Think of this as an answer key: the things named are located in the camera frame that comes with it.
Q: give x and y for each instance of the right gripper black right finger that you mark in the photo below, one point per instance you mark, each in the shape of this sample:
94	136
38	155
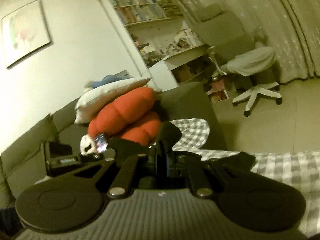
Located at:
204	178

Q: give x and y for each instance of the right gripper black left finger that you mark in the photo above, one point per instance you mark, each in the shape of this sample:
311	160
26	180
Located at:
119	176

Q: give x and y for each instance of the black garment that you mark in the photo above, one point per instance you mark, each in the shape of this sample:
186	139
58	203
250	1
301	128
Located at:
178	137

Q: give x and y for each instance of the dark green sofa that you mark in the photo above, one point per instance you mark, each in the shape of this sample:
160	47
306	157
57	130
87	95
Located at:
22	163

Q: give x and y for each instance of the black smartphone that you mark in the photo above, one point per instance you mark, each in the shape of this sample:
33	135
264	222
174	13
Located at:
101	143

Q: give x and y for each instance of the cream white pillow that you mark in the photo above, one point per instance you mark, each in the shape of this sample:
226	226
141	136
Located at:
93	101

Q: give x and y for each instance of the orange flower cushion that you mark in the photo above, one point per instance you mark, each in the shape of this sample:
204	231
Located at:
129	117

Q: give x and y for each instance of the grey white checkered quilt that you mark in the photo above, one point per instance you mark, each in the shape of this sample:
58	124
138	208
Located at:
299	170

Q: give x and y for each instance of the grey white office chair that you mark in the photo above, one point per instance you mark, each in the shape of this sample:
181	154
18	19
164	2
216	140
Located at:
233	51

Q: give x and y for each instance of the white desk with shelves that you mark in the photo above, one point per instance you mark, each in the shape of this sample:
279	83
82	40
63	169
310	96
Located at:
160	42

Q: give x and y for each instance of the grey star curtain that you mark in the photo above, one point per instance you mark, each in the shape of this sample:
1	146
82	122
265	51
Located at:
291	26

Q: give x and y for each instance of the framed wall picture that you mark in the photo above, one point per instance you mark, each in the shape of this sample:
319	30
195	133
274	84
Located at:
24	32

